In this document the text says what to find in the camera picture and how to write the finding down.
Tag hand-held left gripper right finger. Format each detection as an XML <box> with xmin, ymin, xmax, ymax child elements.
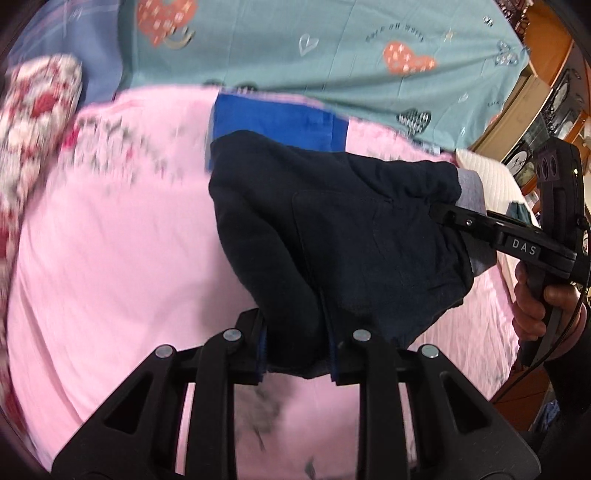
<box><xmin>329</xmin><ymin>329</ymin><xmax>542</xmax><ymax>480</ymax></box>

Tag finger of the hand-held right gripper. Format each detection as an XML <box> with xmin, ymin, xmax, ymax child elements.
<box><xmin>429</xmin><ymin>203</ymin><xmax>502</xmax><ymax>246</ymax></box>

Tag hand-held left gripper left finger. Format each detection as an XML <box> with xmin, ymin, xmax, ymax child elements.
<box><xmin>51</xmin><ymin>310</ymin><xmax>269</xmax><ymax>480</ymax></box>

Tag dark navy pants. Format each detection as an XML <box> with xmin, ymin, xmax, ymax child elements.
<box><xmin>208</xmin><ymin>130</ymin><xmax>498</xmax><ymax>380</ymax></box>

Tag person's right forearm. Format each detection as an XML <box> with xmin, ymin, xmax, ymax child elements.
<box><xmin>536</xmin><ymin>318</ymin><xmax>591</xmax><ymax>467</ymax></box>

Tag person's right hand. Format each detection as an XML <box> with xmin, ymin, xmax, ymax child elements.
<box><xmin>513</xmin><ymin>265</ymin><xmax>588</xmax><ymax>343</ymax></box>

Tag cream pillow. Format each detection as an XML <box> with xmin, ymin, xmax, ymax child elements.
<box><xmin>455</xmin><ymin>148</ymin><xmax>542</xmax><ymax>296</ymax></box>

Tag pink bedsheet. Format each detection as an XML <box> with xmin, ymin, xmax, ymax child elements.
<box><xmin>7</xmin><ymin>85</ymin><xmax>532</xmax><ymax>480</ymax></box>

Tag folded blue garment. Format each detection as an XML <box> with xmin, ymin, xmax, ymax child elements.
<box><xmin>205</xmin><ymin>92</ymin><xmax>349</xmax><ymax>172</ymax></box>

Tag teal heart print quilt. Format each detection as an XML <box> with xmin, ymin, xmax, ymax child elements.
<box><xmin>115</xmin><ymin>0</ymin><xmax>532</xmax><ymax>154</ymax></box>

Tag red white floral pillow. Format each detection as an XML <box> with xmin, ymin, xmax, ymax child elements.
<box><xmin>0</xmin><ymin>54</ymin><xmax>85</xmax><ymax>324</ymax></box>

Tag blue plaid sheet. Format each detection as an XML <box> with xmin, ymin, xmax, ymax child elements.
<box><xmin>14</xmin><ymin>0</ymin><xmax>139</xmax><ymax>110</ymax></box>

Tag black cable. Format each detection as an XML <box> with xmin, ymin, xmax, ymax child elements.
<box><xmin>488</xmin><ymin>295</ymin><xmax>591</xmax><ymax>403</ymax></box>

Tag wooden furniture frame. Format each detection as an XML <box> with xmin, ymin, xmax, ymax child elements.
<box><xmin>468</xmin><ymin>0</ymin><xmax>591</xmax><ymax>163</ymax></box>

